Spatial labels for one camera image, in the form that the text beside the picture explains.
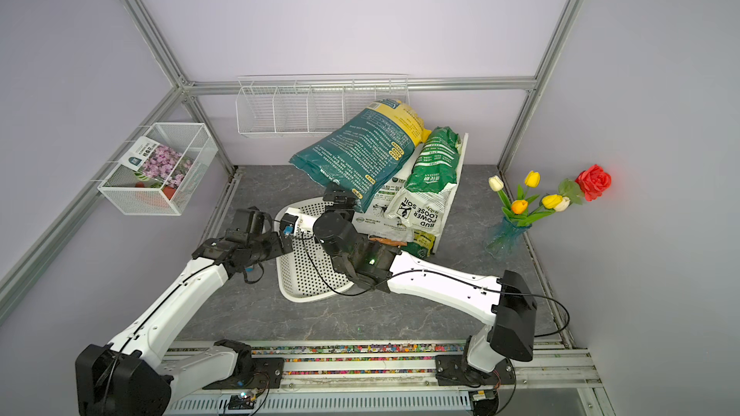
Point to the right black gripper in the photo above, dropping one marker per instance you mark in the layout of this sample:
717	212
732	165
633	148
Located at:
348	197

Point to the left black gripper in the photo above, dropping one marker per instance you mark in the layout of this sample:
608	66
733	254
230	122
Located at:
277	248

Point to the white fertilizer bag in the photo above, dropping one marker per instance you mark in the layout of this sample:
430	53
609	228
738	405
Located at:
374	222

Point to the large dark green soil bag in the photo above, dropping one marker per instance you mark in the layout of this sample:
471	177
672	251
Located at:
366	152

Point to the green and white soil bag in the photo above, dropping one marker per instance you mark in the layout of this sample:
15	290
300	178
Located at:
420	204

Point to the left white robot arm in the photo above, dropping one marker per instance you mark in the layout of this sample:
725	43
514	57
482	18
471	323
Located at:
128	375

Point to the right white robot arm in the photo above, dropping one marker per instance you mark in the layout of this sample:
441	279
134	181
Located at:
505	305

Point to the orange white small bag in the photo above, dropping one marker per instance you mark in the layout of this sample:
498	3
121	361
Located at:
388	242

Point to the yellow green small bag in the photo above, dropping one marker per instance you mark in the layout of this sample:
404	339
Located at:
421	245

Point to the white two-tier shelf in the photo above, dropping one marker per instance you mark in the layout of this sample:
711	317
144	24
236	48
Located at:
452	194

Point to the white perforated plastic basket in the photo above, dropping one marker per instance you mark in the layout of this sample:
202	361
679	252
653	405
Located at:
307	275

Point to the purple flower seed packet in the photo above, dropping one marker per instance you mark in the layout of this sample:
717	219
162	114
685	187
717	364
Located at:
155	164

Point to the colourful pebble strip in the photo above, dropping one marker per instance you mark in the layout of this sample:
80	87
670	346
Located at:
360	359

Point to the white artificial tulip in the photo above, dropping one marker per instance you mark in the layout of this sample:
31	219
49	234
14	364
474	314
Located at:
496	184

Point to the orange artificial tulip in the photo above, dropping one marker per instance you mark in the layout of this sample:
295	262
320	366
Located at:
519	207

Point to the yellow tulip upper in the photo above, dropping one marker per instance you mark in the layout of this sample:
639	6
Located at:
532	180

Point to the yellow tulip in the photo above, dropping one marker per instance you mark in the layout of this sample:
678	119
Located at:
550	202
532	180

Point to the yellow tulip right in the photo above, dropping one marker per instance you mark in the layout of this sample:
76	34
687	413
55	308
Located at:
550	202

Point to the red artificial rose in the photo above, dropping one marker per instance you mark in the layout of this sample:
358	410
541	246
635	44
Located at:
593	182

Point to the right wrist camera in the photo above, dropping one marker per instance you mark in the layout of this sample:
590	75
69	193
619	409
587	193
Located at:
291	224

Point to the white wire wall rack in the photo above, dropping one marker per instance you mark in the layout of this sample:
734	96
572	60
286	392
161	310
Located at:
310	105

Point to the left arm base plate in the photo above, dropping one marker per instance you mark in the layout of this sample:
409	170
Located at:
262	374

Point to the white wire cube basket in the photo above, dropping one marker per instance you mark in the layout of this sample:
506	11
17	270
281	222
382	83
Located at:
133	198

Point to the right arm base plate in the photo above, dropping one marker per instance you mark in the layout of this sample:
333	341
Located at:
453	370

